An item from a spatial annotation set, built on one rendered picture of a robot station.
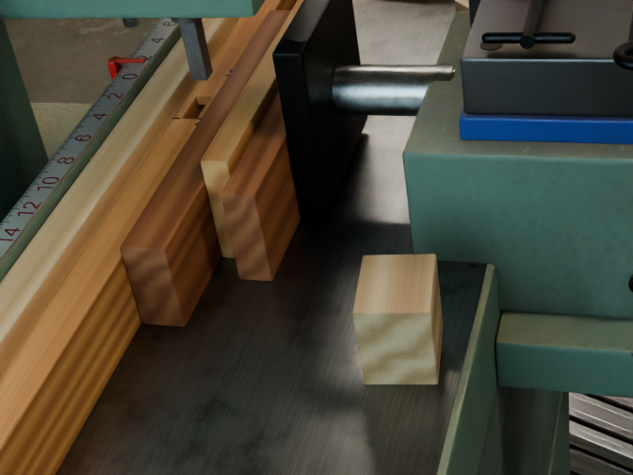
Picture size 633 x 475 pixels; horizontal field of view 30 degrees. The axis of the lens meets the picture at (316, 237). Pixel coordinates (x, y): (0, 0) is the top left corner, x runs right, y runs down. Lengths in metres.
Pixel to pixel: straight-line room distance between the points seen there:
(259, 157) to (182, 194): 0.04
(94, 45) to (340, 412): 2.51
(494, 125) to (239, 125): 0.12
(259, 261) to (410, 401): 0.11
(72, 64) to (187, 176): 2.34
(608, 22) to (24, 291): 0.27
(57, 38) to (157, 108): 2.43
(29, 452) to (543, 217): 0.24
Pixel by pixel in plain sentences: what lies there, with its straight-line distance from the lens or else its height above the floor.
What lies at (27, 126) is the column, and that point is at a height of 0.86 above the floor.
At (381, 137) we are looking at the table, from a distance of 0.65.
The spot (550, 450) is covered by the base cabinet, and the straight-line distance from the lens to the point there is 0.88.
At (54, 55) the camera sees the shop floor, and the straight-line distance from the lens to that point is 2.96.
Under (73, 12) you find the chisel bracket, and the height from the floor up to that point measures 1.00.
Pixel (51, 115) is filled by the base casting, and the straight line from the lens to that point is 0.96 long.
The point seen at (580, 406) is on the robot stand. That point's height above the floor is 0.23.
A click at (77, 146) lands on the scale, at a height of 0.96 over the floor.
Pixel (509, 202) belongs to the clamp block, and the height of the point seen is 0.94.
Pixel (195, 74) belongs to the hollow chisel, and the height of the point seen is 0.95.
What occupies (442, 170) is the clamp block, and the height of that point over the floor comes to 0.95.
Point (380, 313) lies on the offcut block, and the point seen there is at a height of 0.94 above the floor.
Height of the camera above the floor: 1.24
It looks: 36 degrees down
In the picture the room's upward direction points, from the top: 10 degrees counter-clockwise
